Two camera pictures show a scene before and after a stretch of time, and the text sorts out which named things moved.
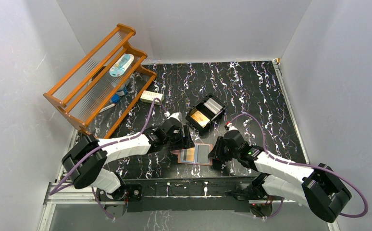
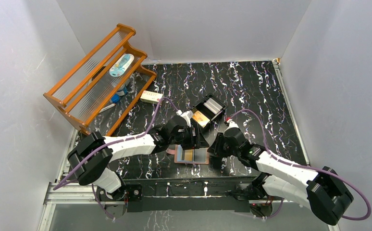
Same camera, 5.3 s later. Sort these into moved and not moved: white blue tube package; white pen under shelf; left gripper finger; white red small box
Moved: left gripper finger
Not moved: white pen under shelf; white red small box; white blue tube package
